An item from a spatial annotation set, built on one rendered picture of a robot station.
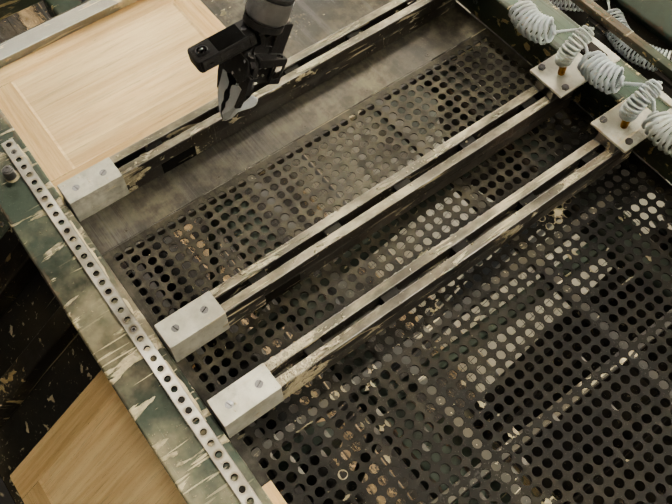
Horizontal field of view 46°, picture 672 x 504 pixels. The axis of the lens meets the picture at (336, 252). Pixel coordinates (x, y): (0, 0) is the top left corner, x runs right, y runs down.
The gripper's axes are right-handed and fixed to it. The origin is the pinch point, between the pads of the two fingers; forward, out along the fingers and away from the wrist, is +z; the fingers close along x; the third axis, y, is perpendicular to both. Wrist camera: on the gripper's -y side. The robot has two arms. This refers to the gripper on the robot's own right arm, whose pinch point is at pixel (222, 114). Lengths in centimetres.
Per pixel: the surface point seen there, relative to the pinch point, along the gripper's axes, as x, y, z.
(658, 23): -5, 133, -21
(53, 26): 72, 3, 28
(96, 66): 57, 8, 29
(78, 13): 73, 10, 25
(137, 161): 20.8, 0.0, 28.4
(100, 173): 22.5, -7.1, 32.0
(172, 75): 43, 20, 23
